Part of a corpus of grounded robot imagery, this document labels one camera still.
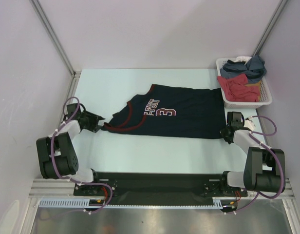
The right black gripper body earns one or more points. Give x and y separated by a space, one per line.
223 132

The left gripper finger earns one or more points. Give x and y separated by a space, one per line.
97 128
100 118

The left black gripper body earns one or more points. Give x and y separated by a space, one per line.
90 120

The navy jersey tank top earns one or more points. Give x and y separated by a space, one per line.
171 112

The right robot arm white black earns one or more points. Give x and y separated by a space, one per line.
264 169

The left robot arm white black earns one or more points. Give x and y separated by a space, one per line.
56 154

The red tank top in basket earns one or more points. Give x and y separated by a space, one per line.
238 89

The blue-grey tank top in basket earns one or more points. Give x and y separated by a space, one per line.
254 69

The white plastic laundry basket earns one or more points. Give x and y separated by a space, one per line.
265 98

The white cloth in basket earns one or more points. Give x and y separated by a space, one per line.
244 59

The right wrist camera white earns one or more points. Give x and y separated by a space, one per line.
249 124

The left aluminium frame post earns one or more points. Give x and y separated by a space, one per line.
41 14

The aluminium frame post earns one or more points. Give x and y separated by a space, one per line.
41 14
270 26

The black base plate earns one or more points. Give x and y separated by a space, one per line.
126 186

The aluminium rail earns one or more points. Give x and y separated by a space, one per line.
64 189

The white slotted cable duct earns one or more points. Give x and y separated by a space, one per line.
95 203

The right aluminium frame post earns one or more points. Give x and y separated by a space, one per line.
270 26

